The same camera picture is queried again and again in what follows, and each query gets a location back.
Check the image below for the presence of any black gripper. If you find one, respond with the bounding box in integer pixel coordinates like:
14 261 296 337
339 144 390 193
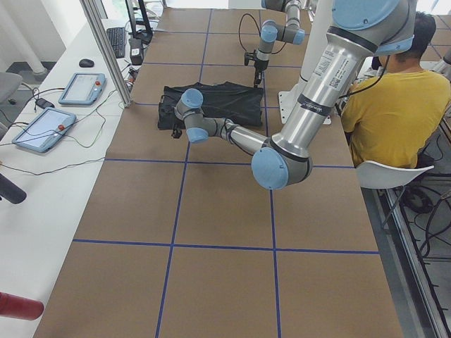
171 120 183 138
254 58 269 88

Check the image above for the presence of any black printed t-shirt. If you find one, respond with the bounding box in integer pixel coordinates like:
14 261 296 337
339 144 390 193
157 82 264 130

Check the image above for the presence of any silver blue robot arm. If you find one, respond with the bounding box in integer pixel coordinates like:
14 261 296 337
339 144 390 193
245 0 305 87
174 1 416 189

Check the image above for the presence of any black power adapter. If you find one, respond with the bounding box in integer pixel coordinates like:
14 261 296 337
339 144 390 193
128 38 144 65

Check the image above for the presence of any far blue teach pendant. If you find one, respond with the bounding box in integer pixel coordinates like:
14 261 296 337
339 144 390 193
58 73 106 106

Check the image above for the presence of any blue teach pendant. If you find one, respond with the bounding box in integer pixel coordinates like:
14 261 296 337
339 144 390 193
12 107 77 153
58 73 106 106

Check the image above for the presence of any brown paper table cover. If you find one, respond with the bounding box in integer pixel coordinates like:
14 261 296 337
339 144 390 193
35 8 402 337

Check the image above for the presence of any black keyboard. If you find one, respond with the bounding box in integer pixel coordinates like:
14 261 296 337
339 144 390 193
106 27 125 58

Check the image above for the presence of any black computer mouse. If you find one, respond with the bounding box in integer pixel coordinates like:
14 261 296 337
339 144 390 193
79 58 95 68

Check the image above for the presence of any near blue teach pendant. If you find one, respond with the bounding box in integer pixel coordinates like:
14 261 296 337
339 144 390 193
12 107 77 153

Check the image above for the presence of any person in yellow shirt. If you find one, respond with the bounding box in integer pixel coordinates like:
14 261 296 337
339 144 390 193
341 12 450 168

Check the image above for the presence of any white plastic chair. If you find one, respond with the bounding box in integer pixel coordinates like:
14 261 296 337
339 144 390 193
356 161 434 189

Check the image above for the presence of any red cylinder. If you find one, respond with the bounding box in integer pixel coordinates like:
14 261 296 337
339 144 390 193
1 292 44 320

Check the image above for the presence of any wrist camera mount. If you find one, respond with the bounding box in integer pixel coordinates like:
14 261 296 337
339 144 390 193
244 51 256 66

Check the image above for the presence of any black pendant cable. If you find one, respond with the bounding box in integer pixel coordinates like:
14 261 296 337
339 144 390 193
0 87 124 176

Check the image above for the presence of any aluminium frame post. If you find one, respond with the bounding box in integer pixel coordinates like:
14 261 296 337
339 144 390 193
80 0 132 108

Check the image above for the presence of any black cylinder handle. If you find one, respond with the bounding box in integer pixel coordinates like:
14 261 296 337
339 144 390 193
0 175 27 204

